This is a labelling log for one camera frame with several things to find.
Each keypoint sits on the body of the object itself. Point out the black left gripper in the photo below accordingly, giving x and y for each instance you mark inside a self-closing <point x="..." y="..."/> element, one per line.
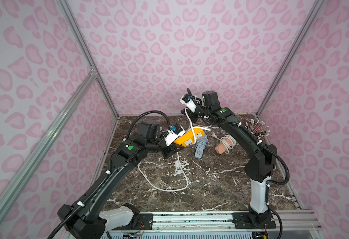
<point x="168" y="146"/>

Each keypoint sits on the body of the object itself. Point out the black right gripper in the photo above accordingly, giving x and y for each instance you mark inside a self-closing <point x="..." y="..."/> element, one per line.
<point x="193" y="112"/>

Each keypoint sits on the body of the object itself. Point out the yellow power strip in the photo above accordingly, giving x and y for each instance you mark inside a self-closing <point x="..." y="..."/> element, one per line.
<point x="190" y="137"/>

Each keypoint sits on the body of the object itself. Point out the light blue power strip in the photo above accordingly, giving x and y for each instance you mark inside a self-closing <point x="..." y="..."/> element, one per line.
<point x="200" y="146"/>

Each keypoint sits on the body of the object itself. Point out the pink power strip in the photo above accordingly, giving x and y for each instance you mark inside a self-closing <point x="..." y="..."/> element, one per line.
<point x="227" y="143"/>

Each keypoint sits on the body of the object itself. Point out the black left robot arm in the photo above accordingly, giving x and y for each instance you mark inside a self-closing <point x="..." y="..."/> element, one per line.
<point x="150" y="132"/>

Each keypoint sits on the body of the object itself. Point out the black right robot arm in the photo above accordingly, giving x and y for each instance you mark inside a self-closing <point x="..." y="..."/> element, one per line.
<point x="262" y="157"/>

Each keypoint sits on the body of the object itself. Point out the bundle of pens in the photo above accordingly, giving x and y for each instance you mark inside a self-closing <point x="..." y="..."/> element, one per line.
<point x="257" y="128"/>

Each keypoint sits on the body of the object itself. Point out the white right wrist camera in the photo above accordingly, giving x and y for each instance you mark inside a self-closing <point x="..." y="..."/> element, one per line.
<point x="190" y="101"/>

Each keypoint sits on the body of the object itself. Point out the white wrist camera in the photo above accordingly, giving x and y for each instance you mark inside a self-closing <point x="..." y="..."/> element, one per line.
<point x="174" y="133"/>
<point x="190" y="101"/>

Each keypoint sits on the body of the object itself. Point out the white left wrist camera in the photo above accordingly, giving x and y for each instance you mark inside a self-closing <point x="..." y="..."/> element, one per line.
<point x="174" y="133"/>

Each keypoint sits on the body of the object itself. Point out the aluminium corner frame post right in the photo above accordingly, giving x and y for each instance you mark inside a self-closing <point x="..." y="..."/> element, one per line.
<point x="296" y="44"/>

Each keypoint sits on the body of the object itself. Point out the aluminium corner frame post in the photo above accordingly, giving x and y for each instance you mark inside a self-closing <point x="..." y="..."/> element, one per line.
<point x="83" y="46"/>
<point x="296" y="44"/>

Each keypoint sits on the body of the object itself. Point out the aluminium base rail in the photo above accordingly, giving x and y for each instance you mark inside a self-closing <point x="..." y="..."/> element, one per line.
<point x="297" y="224"/>

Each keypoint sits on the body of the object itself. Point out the aluminium corner frame post left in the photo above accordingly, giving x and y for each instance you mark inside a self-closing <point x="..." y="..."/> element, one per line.
<point x="83" y="46"/>

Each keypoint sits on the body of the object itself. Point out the aluminium diagonal frame bar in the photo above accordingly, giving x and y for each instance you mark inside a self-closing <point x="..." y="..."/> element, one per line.
<point x="26" y="171"/>

